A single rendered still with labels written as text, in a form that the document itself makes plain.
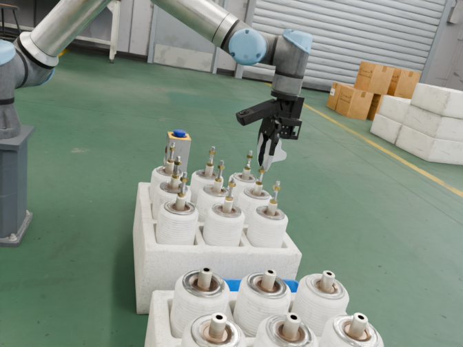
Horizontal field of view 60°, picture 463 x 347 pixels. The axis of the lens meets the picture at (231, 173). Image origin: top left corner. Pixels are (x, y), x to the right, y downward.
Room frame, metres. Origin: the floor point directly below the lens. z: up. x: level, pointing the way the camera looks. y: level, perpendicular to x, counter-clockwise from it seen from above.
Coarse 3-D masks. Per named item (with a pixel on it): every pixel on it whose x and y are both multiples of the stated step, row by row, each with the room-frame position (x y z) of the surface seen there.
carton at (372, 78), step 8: (360, 64) 4.77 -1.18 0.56; (368, 64) 4.63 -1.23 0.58; (376, 64) 4.50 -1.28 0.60; (360, 72) 4.72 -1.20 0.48; (368, 72) 4.59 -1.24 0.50; (376, 72) 4.51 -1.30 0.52; (384, 72) 4.54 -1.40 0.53; (392, 72) 4.56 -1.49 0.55; (360, 80) 4.68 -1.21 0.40; (368, 80) 4.55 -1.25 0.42; (376, 80) 4.51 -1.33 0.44; (384, 80) 4.54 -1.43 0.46; (360, 88) 4.64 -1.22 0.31; (368, 88) 4.50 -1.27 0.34; (376, 88) 4.52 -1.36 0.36; (384, 88) 4.55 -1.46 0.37
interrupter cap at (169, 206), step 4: (172, 200) 0.90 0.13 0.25; (164, 204) 0.87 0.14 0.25; (168, 204) 0.87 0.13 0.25; (172, 204) 0.88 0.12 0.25; (188, 204) 0.90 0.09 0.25; (192, 204) 0.90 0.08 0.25; (164, 208) 0.86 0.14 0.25; (168, 208) 0.86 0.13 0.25; (172, 208) 0.86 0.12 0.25; (184, 208) 0.88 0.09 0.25; (188, 208) 0.88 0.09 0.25; (192, 208) 0.88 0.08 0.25; (172, 212) 0.84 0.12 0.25; (176, 212) 0.84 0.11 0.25; (180, 212) 0.85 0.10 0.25; (184, 212) 0.85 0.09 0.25; (188, 212) 0.86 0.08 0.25; (192, 212) 0.86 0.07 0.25
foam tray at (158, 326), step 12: (156, 300) 0.62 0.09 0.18; (168, 300) 0.63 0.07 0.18; (228, 300) 0.66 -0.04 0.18; (156, 312) 0.59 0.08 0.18; (168, 312) 0.59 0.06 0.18; (228, 312) 0.63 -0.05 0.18; (288, 312) 0.66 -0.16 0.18; (156, 324) 0.56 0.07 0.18; (168, 324) 0.56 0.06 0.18; (156, 336) 0.53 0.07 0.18; (168, 336) 0.54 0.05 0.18
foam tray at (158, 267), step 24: (144, 192) 1.08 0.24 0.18; (144, 216) 0.93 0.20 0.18; (144, 240) 0.82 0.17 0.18; (240, 240) 0.92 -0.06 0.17; (288, 240) 0.96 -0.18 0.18; (144, 264) 0.78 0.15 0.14; (168, 264) 0.80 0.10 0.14; (192, 264) 0.81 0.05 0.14; (216, 264) 0.83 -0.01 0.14; (240, 264) 0.85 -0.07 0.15; (264, 264) 0.87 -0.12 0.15; (288, 264) 0.89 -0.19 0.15; (144, 288) 0.78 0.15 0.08; (168, 288) 0.80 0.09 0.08; (144, 312) 0.78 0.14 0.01
